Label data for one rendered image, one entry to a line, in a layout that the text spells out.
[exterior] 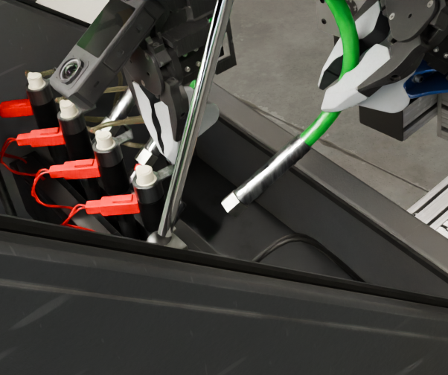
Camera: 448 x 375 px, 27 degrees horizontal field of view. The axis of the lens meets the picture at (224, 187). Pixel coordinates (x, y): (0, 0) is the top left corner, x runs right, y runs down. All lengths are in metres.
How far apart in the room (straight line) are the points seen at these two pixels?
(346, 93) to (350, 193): 0.32
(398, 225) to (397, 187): 1.51
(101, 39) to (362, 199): 0.40
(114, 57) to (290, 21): 2.53
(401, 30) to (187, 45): 0.19
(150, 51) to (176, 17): 0.04
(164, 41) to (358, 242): 0.39
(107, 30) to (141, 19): 0.03
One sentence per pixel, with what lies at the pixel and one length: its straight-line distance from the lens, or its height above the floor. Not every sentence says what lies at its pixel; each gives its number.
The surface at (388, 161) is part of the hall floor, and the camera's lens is 2.64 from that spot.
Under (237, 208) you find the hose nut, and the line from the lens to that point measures 0.84.
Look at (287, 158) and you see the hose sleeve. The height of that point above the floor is 1.14.
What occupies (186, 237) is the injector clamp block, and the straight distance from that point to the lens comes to 1.01.
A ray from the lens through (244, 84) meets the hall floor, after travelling 3.01.
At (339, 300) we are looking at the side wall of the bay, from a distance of 0.58.
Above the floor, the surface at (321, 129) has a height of 1.17.
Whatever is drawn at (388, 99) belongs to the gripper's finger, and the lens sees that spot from 0.79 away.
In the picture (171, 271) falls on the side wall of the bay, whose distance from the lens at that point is 0.47.
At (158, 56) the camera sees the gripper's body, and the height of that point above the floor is 1.24.
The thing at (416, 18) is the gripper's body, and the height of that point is 1.28.
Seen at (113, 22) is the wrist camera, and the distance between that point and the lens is 0.81.
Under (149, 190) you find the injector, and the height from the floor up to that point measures 1.09.
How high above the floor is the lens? 1.65
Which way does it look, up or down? 39 degrees down
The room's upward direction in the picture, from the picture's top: 10 degrees counter-clockwise
